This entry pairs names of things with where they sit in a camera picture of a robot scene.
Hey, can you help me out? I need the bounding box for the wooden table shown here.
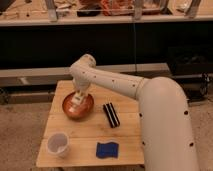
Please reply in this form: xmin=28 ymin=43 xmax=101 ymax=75
xmin=36 ymin=80 xmax=144 ymax=167

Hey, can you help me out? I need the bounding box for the white plastic cup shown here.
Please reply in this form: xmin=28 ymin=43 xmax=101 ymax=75
xmin=46 ymin=132 xmax=70 ymax=158

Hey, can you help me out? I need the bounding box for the black rectangular block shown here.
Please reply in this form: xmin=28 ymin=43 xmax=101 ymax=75
xmin=103 ymin=103 xmax=120 ymax=128

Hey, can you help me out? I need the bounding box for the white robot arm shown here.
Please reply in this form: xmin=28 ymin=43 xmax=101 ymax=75
xmin=69 ymin=54 xmax=200 ymax=171

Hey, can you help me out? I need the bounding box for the blue sponge cloth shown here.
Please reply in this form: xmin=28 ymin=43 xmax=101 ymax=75
xmin=96 ymin=142 xmax=119 ymax=159

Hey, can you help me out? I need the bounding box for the orange ceramic bowl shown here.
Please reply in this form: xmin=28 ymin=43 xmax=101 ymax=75
xmin=62 ymin=92 xmax=94 ymax=120

